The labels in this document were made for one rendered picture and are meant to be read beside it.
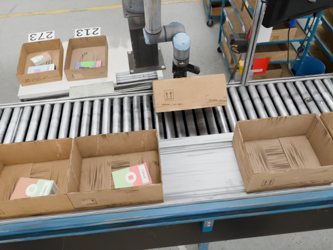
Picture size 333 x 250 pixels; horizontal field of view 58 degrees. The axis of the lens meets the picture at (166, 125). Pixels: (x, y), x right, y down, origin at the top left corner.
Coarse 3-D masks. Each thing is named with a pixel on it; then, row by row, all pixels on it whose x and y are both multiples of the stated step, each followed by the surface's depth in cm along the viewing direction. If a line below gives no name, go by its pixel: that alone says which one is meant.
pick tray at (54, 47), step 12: (24, 48) 226; (36, 48) 229; (48, 48) 231; (60, 48) 221; (24, 60) 221; (60, 60) 214; (24, 72) 216; (36, 72) 201; (48, 72) 202; (60, 72) 208; (24, 84) 206
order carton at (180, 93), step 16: (160, 80) 158; (176, 80) 158; (192, 80) 158; (208, 80) 159; (224, 80) 159; (160, 96) 158; (176, 96) 158; (192, 96) 159; (208, 96) 159; (224, 96) 160
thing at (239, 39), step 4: (232, 36) 179; (236, 36) 178; (240, 36) 178; (244, 36) 178; (228, 40) 182; (232, 40) 177; (236, 40) 177; (240, 40) 178; (244, 40) 178; (232, 44) 180; (236, 44) 180; (240, 44) 180; (244, 44) 180; (236, 48) 185; (240, 48) 184
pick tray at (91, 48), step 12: (96, 36) 227; (72, 48) 232; (84, 48) 232; (96, 48) 232; (108, 48) 232; (72, 60) 223; (84, 60) 222; (96, 60) 222; (72, 72) 203; (84, 72) 204; (96, 72) 206
